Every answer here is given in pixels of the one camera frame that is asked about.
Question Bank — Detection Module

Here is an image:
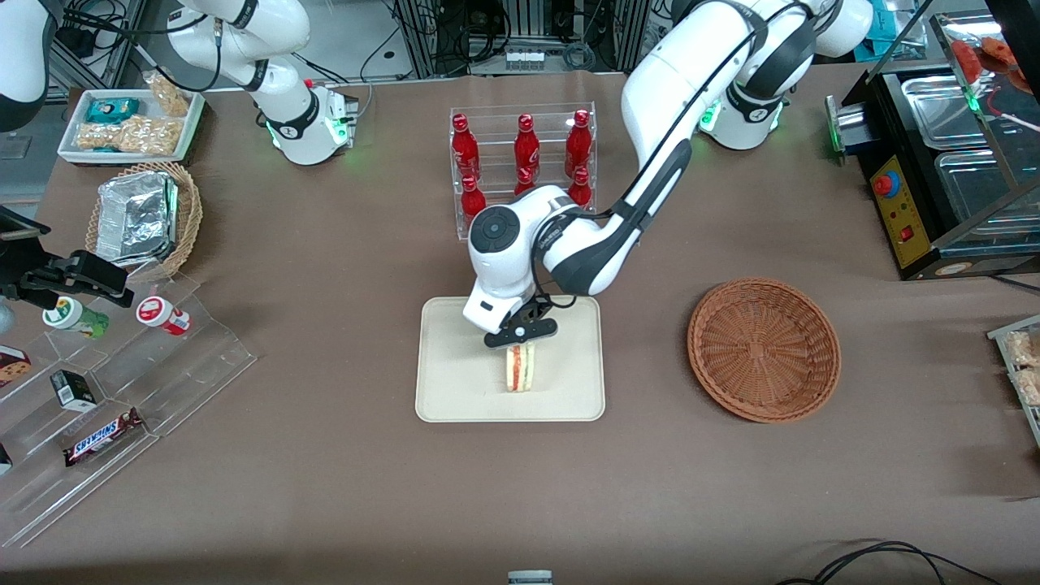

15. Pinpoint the orange fried food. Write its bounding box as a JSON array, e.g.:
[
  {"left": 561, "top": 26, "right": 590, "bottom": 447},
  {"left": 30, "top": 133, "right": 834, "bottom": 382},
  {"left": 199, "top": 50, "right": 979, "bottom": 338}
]
[{"left": 951, "top": 37, "right": 1023, "bottom": 92}]

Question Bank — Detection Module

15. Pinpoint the triangular sandwich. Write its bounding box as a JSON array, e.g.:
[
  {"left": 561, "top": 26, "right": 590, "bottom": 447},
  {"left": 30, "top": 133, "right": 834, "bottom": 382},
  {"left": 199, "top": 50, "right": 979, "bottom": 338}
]
[{"left": 505, "top": 341, "right": 536, "bottom": 393}]

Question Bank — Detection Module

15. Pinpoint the clear acrylic bottle rack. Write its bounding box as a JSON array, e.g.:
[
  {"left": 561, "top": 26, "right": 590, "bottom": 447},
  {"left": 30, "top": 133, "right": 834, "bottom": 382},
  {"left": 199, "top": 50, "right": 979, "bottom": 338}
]
[{"left": 449, "top": 102, "right": 598, "bottom": 241}]

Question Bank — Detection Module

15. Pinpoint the large peanut snack bag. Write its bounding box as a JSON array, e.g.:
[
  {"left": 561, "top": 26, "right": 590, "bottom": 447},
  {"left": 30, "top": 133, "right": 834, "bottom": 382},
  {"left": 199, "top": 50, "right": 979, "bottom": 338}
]
[{"left": 75, "top": 115, "right": 180, "bottom": 156}]

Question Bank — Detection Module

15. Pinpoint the aluminium foil container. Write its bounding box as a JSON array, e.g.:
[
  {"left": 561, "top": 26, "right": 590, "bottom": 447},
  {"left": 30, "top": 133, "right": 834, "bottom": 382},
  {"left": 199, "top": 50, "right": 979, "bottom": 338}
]
[{"left": 95, "top": 171, "right": 180, "bottom": 269}]

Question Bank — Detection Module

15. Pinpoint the teal plastic packet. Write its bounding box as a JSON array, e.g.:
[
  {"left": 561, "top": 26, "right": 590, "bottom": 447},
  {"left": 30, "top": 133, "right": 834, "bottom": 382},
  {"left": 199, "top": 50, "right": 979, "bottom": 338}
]
[{"left": 861, "top": 0, "right": 899, "bottom": 46}]

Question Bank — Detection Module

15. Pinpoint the tan oval wicker basket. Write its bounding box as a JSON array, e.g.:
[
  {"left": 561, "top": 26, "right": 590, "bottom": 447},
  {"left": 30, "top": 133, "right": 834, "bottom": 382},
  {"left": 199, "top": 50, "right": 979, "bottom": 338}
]
[{"left": 84, "top": 161, "right": 204, "bottom": 282}]

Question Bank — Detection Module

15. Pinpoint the cream rectangular plastic tray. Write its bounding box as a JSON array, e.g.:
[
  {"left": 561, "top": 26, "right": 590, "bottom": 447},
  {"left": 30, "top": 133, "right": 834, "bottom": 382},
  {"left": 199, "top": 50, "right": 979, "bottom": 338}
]
[{"left": 414, "top": 295, "right": 607, "bottom": 423}]

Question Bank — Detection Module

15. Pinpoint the clear acrylic stepped shelf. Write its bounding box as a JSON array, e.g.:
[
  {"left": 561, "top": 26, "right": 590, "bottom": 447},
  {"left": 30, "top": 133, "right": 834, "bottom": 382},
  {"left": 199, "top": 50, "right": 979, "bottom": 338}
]
[{"left": 0, "top": 272, "right": 259, "bottom": 550}]

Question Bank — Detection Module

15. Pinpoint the snickers chocolate bar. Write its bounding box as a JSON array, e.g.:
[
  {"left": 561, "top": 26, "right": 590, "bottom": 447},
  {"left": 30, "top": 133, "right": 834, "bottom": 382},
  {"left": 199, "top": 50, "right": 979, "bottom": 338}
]
[{"left": 63, "top": 408, "right": 145, "bottom": 468}]

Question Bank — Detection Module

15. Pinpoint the white snack tray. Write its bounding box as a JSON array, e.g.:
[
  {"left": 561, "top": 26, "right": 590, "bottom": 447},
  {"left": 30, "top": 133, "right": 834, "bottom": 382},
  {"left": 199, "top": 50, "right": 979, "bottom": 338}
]
[{"left": 57, "top": 88, "right": 206, "bottom": 167}]

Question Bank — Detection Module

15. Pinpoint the small peanut snack bag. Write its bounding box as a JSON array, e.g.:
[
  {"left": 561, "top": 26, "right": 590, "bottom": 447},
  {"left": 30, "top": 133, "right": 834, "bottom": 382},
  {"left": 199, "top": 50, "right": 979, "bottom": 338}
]
[{"left": 144, "top": 71, "right": 193, "bottom": 119}]

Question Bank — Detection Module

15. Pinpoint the teal snack packet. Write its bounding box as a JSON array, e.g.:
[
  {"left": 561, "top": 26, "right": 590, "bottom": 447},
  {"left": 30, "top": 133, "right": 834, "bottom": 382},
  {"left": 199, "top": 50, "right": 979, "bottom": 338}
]
[{"left": 84, "top": 97, "right": 141, "bottom": 125}]

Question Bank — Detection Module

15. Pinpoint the steel warmer pan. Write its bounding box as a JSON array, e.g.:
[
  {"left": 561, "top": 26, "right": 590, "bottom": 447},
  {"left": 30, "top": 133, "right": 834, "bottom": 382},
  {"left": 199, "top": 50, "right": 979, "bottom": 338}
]
[
  {"left": 934, "top": 149, "right": 1040, "bottom": 228},
  {"left": 900, "top": 73, "right": 1002, "bottom": 152}
]

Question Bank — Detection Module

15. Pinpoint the white tray with cereal bags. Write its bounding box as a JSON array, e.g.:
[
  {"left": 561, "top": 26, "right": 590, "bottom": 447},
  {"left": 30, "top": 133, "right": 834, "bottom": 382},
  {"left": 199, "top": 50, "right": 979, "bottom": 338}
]
[{"left": 986, "top": 314, "right": 1040, "bottom": 449}]

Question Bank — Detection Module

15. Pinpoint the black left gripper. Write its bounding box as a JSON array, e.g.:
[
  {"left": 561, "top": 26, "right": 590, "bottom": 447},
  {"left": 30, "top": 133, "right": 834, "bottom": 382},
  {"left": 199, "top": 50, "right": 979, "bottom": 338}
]
[{"left": 484, "top": 296, "right": 560, "bottom": 349}]

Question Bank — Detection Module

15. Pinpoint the black food warmer display case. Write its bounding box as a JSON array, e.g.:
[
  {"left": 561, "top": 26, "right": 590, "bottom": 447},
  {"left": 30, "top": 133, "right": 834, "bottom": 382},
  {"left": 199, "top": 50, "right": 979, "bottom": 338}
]
[{"left": 825, "top": 12, "right": 1040, "bottom": 282}]

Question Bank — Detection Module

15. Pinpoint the green yoghurt drink bottle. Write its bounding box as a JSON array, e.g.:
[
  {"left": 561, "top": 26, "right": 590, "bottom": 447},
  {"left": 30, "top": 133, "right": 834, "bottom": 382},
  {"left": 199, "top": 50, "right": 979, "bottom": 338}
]
[{"left": 42, "top": 297, "right": 111, "bottom": 340}]

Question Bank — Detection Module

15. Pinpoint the brown chocolate cookie box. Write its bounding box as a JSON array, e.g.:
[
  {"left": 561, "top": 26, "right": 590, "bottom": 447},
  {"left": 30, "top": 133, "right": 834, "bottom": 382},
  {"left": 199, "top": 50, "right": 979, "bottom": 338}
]
[{"left": 0, "top": 345, "right": 33, "bottom": 389}]

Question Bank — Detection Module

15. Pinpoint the small black box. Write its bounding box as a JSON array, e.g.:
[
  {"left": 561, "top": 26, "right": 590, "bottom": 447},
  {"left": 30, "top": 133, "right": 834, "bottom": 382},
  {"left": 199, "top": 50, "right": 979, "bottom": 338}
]
[{"left": 50, "top": 370, "right": 98, "bottom": 412}]

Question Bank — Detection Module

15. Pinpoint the black cable loop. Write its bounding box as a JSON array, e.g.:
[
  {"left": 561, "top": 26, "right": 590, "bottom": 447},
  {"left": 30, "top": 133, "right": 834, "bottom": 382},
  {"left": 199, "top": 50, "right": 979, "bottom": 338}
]
[{"left": 774, "top": 539, "right": 1005, "bottom": 585}]

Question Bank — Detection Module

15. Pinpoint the red yoghurt drink bottle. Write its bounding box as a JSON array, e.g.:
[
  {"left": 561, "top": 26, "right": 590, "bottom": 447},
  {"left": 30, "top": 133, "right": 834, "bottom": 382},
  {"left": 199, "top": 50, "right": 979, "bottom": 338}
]
[{"left": 136, "top": 296, "right": 193, "bottom": 337}]

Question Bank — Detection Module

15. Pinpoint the brown round wicker basket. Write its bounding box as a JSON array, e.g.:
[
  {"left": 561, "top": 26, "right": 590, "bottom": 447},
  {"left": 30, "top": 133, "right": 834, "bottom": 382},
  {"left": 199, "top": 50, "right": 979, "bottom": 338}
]
[{"left": 687, "top": 278, "right": 843, "bottom": 424}]

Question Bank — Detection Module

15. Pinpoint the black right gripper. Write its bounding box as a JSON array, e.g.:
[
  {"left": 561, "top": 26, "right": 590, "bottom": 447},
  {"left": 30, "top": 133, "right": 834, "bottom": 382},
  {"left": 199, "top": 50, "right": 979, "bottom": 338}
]
[{"left": 0, "top": 206, "right": 136, "bottom": 309}]

